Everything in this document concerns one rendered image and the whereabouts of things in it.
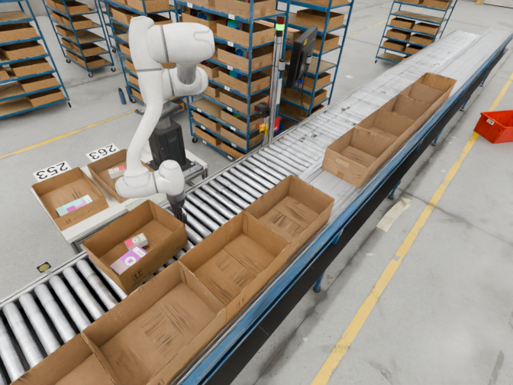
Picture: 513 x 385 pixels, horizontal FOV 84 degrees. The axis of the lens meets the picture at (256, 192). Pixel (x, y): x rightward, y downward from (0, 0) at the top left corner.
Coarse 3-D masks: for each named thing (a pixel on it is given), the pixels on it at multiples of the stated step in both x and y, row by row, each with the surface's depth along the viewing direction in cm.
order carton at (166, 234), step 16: (144, 208) 159; (160, 208) 155; (112, 224) 146; (128, 224) 155; (144, 224) 165; (160, 224) 167; (176, 224) 153; (96, 240) 142; (112, 240) 150; (160, 240) 158; (176, 240) 148; (96, 256) 146; (112, 256) 149; (144, 256) 132; (160, 256) 142; (112, 272) 125; (128, 272) 128; (144, 272) 138; (128, 288) 133
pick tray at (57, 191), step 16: (64, 176) 184; (80, 176) 191; (48, 192) 181; (64, 192) 181; (80, 192) 182; (96, 192) 183; (48, 208) 172; (80, 208) 161; (96, 208) 169; (64, 224) 159
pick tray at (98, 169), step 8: (120, 152) 203; (96, 160) 192; (104, 160) 197; (112, 160) 201; (120, 160) 206; (96, 168) 195; (104, 168) 199; (112, 168) 201; (96, 176) 185; (104, 176) 195; (120, 176) 195; (104, 184) 181; (112, 184) 189; (112, 192) 177; (120, 200) 177
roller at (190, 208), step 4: (184, 204) 181; (188, 204) 181; (184, 208) 182; (188, 208) 179; (192, 208) 178; (196, 208) 180; (192, 212) 177; (196, 212) 176; (200, 212) 176; (196, 216) 175; (200, 216) 174; (204, 216) 174; (200, 220) 174; (204, 220) 172; (208, 220) 172; (204, 224) 173; (208, 224) 170; (212, 224) 170; (216, 224) 170; (212, 228) 169; (216, 228) 167
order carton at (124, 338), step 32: (160, 288) 117; (192, 288) 122; (96, 320) 97; (128, 320) 111; (160, 320) 114; (192, 320) 115; (224, 320) 109; (96, 352) 93; (128, 352) 105; (160, 352) 106; (192, 352) 100; (128, 384) 98; (160, 384) 93
